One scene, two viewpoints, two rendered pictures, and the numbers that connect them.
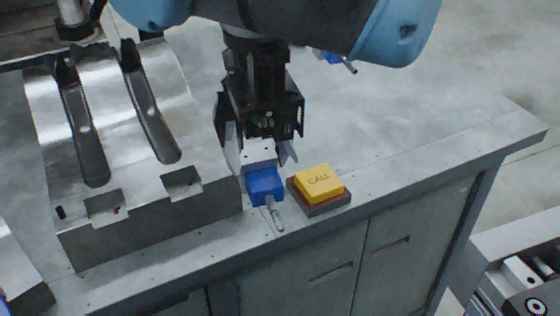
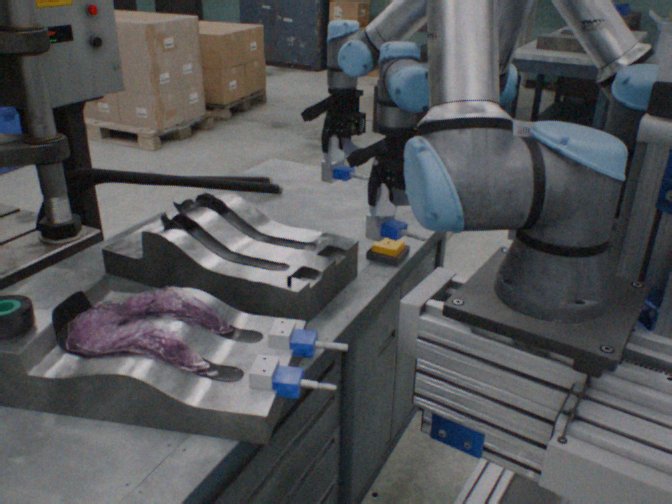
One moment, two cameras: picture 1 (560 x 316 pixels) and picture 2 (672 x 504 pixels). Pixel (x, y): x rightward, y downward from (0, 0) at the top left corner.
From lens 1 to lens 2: 0.96 m
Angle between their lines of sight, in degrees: 34
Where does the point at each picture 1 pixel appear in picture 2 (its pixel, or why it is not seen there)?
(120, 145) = (266, 253)
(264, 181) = (396, 224)
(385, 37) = (510, 90)
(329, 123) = (351, 226)
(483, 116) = not seen: hidden behind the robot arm
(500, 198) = not seen: hidden behind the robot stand
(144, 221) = (326, 282)
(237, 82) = (387, 159)
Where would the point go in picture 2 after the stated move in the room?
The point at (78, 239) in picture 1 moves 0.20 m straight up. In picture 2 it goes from (303, 297) to (303, 198)
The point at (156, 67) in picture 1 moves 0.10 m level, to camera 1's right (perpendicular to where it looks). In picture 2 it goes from (238, 207) to (276, 198)
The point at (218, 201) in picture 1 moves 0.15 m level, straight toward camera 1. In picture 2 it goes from (350, 265) to (405, 290)
